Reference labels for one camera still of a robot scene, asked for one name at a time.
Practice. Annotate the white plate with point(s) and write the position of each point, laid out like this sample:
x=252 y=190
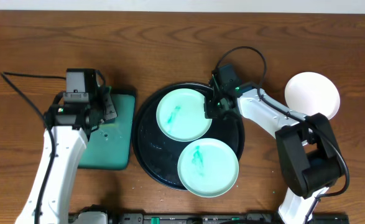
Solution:
x=311 y=93

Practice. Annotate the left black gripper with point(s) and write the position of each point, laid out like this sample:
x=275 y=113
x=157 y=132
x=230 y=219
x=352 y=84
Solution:
x=108 y=106

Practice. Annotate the mint green plate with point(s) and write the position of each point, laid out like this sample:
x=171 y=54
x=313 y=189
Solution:
x=208 y=167
x=180 y=115

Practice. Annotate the black round tray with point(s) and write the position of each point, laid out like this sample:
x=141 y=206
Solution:
x=158 y=154

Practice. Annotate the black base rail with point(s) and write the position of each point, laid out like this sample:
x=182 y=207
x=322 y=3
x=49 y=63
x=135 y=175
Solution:
x=98 y=214

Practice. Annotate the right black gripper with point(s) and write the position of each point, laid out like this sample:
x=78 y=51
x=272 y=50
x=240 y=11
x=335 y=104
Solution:
x=209 y=107

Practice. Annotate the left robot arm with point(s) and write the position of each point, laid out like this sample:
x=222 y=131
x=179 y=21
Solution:
x=70 y=122

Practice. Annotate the black rectangular water tray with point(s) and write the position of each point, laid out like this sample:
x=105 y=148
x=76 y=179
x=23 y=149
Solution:
x=108 y=147

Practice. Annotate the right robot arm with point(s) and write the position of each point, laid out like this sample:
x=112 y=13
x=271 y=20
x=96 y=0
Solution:
x=311 y=162

